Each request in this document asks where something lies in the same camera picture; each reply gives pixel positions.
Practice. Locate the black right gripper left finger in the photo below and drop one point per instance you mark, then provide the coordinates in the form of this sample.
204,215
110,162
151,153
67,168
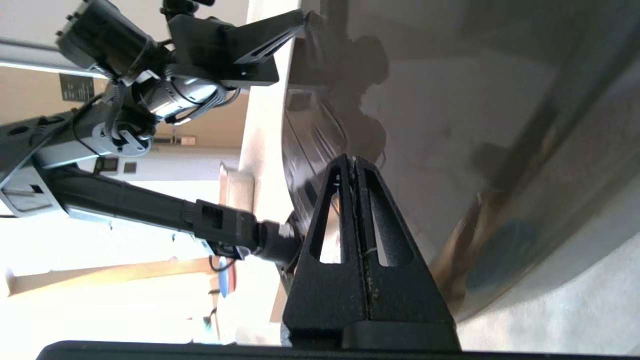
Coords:
320,300

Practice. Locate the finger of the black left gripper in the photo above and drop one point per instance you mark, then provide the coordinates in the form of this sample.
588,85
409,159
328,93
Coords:
270,25
295,37

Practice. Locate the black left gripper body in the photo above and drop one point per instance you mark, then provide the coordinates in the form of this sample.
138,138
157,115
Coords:
210,50

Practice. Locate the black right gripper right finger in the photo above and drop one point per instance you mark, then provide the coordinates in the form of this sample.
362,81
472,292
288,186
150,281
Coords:
405,300

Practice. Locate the dark grey rice cooker lid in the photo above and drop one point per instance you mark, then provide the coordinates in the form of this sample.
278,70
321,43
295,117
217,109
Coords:
425,100

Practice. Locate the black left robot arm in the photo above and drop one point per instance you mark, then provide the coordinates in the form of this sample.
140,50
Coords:
100,35

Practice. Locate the grey flat panel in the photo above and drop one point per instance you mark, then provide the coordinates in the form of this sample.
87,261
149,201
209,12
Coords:
237,190

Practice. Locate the white cloth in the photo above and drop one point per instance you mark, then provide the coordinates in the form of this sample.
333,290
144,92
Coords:
575,310

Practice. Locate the dark wall sign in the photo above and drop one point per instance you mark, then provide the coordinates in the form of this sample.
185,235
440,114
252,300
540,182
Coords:
76,87

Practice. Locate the grey wall switch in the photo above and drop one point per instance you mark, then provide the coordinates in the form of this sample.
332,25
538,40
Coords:
130,167

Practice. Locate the dark wall control panel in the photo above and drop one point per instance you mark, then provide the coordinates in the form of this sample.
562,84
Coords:
110,165

